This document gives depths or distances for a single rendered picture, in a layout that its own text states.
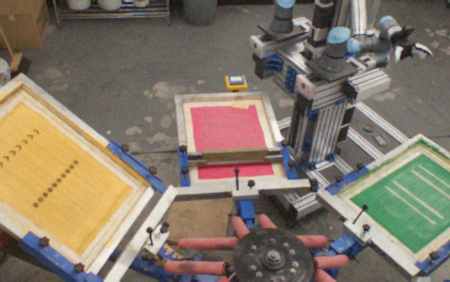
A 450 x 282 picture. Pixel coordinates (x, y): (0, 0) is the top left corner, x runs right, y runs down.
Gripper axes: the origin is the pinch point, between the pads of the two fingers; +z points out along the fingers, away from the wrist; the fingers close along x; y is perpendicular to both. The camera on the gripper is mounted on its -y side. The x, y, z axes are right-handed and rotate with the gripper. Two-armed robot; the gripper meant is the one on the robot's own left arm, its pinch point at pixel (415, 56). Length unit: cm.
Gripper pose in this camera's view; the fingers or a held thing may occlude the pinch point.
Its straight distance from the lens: 238.0
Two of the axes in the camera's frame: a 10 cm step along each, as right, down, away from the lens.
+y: 0.9, 7.2, 6.9
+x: -9.9, 1.6, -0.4
